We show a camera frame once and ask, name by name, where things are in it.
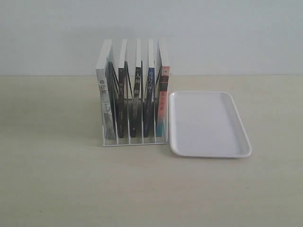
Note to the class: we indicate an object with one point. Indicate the grey white spine book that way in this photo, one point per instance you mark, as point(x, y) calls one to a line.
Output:
point(103, 69)

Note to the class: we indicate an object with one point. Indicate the black grey spine book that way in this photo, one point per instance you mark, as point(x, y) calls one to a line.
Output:
point(137, 84)

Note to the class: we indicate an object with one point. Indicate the dark brown spine book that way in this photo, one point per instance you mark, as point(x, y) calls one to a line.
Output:
point(121, 87)

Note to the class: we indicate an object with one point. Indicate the dark blue spine book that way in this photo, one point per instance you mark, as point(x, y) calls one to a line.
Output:
point(148, 108)

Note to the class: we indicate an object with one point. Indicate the red teal spine book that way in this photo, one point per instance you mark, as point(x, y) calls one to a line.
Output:
point(163, 83)

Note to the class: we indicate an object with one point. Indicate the white wire book rack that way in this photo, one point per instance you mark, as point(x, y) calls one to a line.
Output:
point(152, 139)

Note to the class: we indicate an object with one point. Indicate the white plastic tray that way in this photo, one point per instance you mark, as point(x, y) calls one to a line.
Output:
point(206, 124)

